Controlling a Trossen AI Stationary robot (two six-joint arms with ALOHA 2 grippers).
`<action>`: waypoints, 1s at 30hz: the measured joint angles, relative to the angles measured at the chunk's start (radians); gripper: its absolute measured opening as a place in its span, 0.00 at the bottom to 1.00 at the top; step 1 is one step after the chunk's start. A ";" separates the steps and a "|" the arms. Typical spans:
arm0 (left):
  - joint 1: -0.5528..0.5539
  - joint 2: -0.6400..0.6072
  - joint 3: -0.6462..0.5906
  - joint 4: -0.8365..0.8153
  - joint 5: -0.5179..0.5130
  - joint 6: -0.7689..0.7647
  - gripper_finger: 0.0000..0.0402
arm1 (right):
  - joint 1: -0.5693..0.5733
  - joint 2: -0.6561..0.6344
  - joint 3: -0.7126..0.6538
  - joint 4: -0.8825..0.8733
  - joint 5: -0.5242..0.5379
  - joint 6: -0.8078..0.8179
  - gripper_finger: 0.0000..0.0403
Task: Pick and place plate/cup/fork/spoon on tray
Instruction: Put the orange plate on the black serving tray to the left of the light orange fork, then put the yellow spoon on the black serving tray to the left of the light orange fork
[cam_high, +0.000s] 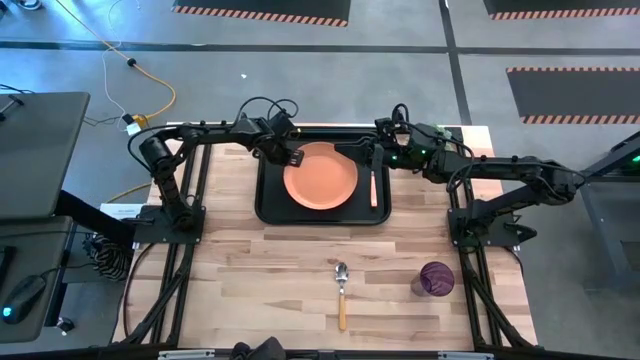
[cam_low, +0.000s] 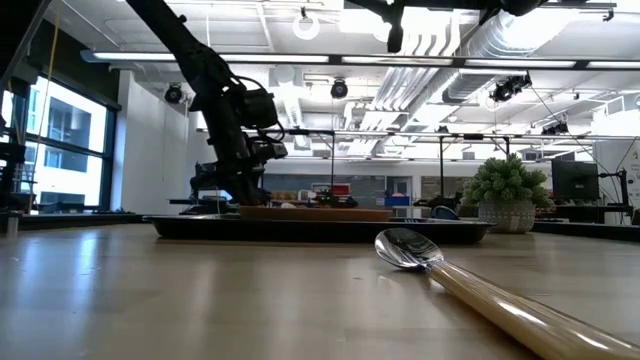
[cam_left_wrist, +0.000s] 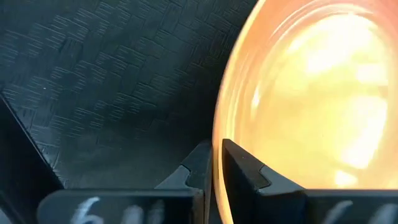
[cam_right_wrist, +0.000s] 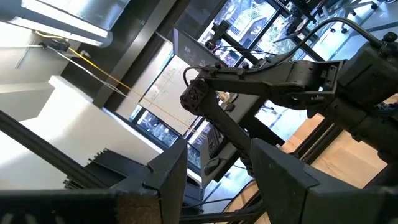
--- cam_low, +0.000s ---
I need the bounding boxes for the metal spoon with wooden handle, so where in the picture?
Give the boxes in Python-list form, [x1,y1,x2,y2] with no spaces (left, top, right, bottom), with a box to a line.
[373,227,640,360]

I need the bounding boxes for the white hanging ring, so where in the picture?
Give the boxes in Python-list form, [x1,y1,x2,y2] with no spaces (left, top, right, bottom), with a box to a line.
[292,13,321,41]

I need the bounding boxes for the red sign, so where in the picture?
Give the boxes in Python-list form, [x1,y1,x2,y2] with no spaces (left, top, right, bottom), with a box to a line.
[312,182,352,197]

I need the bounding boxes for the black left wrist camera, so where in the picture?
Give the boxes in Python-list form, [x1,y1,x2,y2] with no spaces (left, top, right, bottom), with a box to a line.
[239,88,280,130]

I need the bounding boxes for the black background rig frame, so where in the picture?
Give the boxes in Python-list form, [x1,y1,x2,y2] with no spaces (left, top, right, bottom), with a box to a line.
[389,130,640,211]
[197,127,391,201]

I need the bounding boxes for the silver spiral air duct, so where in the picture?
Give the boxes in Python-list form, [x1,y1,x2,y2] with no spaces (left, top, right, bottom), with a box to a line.
[442,0,601,104]

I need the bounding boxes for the green potted plant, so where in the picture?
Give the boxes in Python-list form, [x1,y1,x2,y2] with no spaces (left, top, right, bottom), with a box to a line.
[460,153,555,235]

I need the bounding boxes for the black monitor on desk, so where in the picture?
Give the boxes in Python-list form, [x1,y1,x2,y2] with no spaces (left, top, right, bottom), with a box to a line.
[189,162,224,201]

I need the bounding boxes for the overhead light bar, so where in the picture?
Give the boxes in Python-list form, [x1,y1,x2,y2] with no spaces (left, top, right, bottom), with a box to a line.
[79,48,640,71]

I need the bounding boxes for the black aluminium table frame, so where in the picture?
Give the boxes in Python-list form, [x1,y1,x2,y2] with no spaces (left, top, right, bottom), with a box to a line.
[0,212,640,245]

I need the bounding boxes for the large window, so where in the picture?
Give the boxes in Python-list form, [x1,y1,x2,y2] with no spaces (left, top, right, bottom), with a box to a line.
[0,74,119,214]

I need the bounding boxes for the black plastic tray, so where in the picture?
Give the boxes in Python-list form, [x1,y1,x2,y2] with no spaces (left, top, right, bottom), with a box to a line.
[143,213,496,246]

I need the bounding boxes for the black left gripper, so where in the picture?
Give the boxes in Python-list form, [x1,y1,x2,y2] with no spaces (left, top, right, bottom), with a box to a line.
[209,94,289,207]

